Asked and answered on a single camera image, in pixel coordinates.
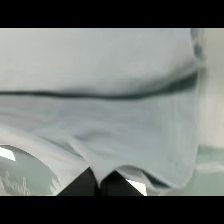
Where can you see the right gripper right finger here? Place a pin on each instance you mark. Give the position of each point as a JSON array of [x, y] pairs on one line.
[[116, 185]]

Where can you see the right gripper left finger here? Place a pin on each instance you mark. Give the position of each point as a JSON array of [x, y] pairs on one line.
[[85, 185]]

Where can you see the light grey T-shirt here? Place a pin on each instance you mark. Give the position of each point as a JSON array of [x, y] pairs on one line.
[[100, 60]]

